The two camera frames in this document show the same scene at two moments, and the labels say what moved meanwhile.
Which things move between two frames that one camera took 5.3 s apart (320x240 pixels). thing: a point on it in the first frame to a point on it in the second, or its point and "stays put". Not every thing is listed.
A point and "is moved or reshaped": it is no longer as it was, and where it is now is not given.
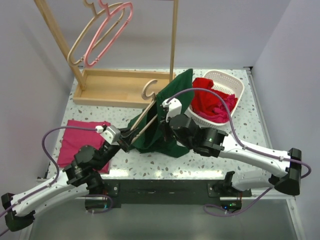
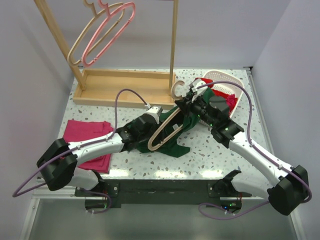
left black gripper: (126, 132) to (155, 125)
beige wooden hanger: (152, 97) to (173, 90)
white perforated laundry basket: (225, 82) stays put
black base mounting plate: (116, 192) stays put
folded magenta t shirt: (73, 140) stays put
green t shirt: (150, 128) is moved or reshaped
